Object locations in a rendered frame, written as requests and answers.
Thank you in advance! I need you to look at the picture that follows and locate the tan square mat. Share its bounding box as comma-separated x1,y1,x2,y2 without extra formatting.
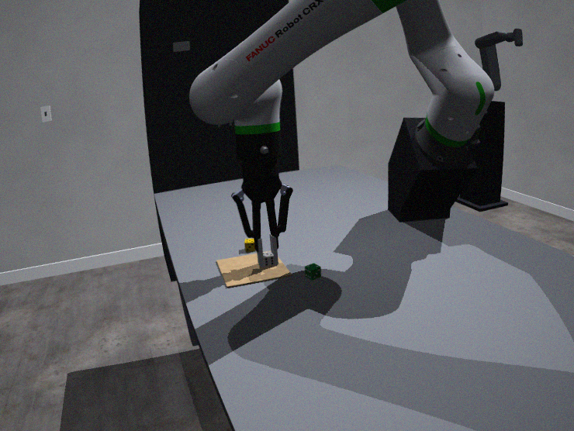
216,253,292,288

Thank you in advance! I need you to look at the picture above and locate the yellow die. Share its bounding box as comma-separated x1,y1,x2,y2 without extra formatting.
244,239,255,252

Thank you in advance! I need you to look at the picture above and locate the green die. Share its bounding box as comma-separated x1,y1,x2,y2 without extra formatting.
305,263,321,280

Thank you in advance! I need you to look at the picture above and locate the white die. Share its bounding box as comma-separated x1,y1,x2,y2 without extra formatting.
263,251,275,267

